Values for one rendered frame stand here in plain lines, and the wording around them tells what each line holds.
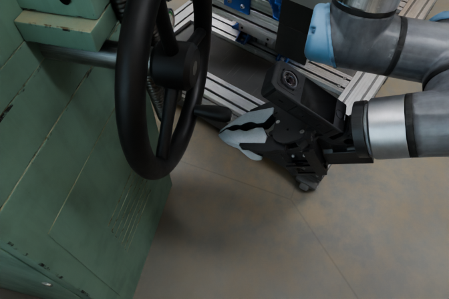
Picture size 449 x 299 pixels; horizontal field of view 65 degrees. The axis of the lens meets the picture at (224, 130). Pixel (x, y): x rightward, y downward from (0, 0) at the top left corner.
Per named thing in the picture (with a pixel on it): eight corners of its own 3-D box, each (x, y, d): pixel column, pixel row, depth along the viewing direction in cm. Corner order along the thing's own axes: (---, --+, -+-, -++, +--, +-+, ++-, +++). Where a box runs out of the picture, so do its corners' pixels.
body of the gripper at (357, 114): (286, 177, 51) (375, 176, 44) (262, 143, 45) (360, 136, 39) (294, 135, 55) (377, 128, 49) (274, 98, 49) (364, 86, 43)
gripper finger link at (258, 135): (228, 167, 55) (282, 166, 50) (209, 146, 51) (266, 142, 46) (233, 151, 57) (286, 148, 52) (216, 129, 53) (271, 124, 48)
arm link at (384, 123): (403, 132, 36) (403, 76, 41) (357, 135, 39) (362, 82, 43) (412, 170, 41) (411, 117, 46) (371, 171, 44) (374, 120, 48)
